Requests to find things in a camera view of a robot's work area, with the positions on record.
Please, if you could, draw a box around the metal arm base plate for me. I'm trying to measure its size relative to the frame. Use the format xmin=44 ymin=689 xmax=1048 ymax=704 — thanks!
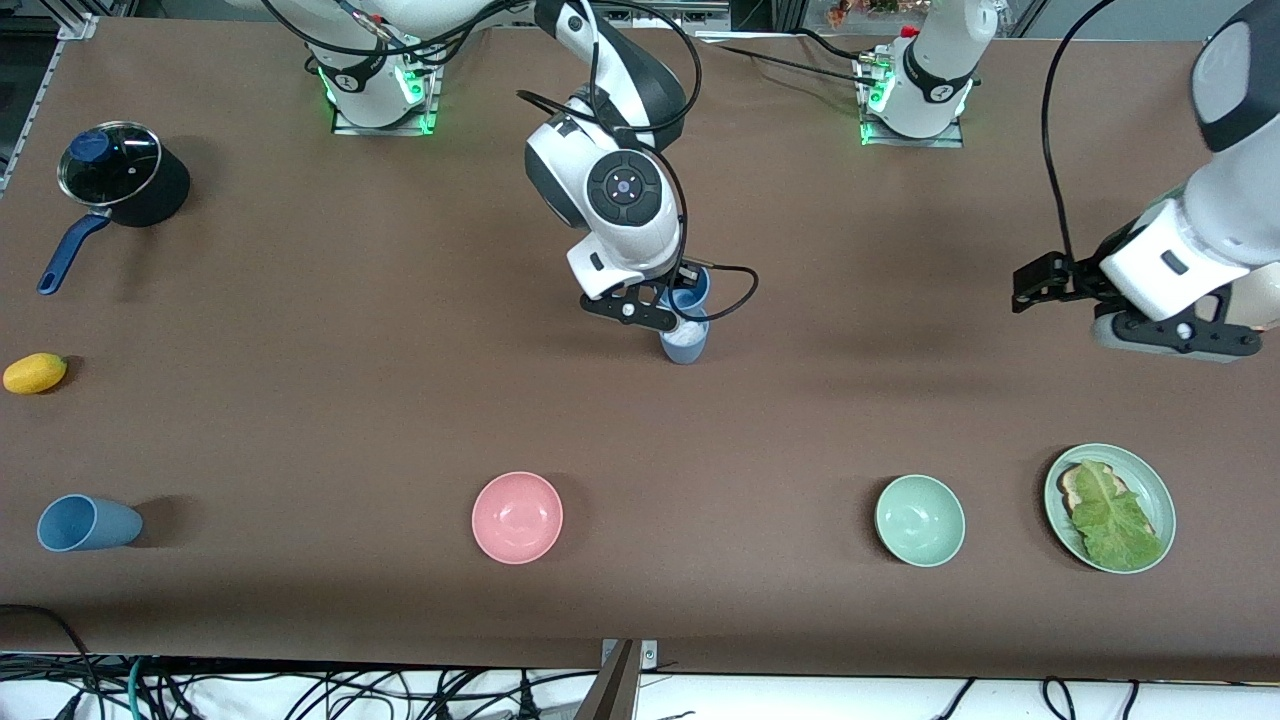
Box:
xmin=858 ymin=50 xmax=967 ymax=149
xmin=332 ymin=40 xmax=441 ymax=137

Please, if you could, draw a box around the brown table cover mat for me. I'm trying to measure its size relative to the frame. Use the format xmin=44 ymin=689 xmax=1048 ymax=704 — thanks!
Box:
xmin=0 ymin=18 xmax=1280 ymax=673

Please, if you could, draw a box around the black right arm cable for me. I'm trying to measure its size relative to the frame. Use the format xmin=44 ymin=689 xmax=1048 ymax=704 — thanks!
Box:
xmin=518 ymin=0 xmax=760 ymax=323

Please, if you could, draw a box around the green lettuce leaf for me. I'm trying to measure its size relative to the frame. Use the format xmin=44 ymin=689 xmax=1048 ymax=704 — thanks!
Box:
xmin=1070 ymin=460 xmax=1166 ymax=571

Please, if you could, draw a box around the cream toaster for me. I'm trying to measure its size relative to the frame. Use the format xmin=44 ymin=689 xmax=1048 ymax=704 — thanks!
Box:
xmin=1222 ymin=262 xmax=1280 ymax=333

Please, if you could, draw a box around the pink bowl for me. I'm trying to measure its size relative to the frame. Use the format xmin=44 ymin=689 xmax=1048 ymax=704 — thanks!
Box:
xmin=471 ymin=471 xmax=564 ymax=566

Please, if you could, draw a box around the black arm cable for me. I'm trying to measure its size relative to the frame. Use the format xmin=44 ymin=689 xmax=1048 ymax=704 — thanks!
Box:
xmin=1040 ymin=0 xmax=1119 ymax=266
xmin=518 ymin=0 xmax=760 ymax=323

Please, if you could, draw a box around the bread slice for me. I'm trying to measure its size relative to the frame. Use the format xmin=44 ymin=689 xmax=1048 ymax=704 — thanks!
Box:
xmin=1058 ymin=462 xmax=1161 ymax=546

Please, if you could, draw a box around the glass lid with blue knob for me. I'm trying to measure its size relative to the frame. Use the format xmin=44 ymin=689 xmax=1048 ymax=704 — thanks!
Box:
xmin=58 ymin=121 xmax=163 ymax=208

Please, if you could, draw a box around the yellow lemon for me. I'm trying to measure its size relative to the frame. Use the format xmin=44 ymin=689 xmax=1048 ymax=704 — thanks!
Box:
xmin=3 ymin=352 xmax=69 ymax=395

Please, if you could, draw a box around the blue plastic cup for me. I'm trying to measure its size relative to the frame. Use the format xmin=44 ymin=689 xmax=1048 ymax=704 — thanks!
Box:
xmin=659 ymin=305 xmax=711 ymax=365
xmin=665 ymin=266 xmax=712 ymax=313
xmin=37 ymin=494 xmax=144 ymax=553

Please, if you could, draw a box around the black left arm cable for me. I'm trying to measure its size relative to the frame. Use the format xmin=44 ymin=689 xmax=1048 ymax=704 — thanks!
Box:
xmin=1040 ymin=0 xmax=1119 ymax=266

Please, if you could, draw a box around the mint green plate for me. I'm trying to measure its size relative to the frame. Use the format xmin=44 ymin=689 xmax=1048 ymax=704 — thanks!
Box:
xmin=1044 ymin=443 xmax=1177 ymax=575

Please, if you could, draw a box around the black base cable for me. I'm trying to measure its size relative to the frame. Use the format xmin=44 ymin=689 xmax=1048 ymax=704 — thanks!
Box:
xmin=712 ymin=40 xmax=881 ymax=89

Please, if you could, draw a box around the dark support beam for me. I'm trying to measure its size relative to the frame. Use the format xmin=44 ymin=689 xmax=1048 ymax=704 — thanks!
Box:
xmin=575 ymin=638 xmax=659 ymax=720

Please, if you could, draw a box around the aluminium frame rail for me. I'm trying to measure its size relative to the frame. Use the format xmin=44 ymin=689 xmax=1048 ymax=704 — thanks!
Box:
xmin=0 ymin=12 xmax=101 ymax=196

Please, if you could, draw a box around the mint green bowl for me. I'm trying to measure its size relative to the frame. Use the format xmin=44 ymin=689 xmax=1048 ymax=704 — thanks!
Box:
xmin=875 ymin=474 xmax=967 ymax=568

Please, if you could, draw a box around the black pot with blue handle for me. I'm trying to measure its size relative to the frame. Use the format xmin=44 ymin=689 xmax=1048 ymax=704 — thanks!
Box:
xmin=37 ymin=122 xmax=192 ymax=297

